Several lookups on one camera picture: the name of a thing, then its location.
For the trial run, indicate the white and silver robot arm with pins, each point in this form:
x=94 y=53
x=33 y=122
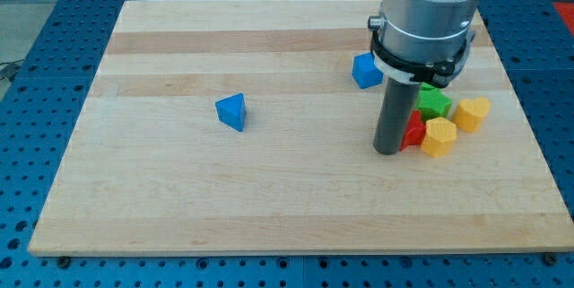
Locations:
x=423 y=31

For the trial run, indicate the blue triangle block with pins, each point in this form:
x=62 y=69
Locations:
x=232 y=111

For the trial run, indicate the green star block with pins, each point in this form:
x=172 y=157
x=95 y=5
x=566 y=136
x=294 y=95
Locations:
x=432 y=103

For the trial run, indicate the blue cube block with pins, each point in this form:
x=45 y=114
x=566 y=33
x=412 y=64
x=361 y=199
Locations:
x=364 y=72

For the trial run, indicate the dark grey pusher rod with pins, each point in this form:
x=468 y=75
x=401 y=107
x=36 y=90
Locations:
x=397 y=105

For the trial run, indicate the red block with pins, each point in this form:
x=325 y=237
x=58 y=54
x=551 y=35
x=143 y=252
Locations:
x=415 y=131

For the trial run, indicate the wooden board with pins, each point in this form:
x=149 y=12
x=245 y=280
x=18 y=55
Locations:
x=150 y=170

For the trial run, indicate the yellow hexagon block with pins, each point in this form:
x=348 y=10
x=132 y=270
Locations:
x=440 y=136

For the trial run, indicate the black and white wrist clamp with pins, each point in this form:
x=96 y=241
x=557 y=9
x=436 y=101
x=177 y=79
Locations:
x=438 y=74

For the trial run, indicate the yellow heart block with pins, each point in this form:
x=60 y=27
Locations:
x=470 y=114

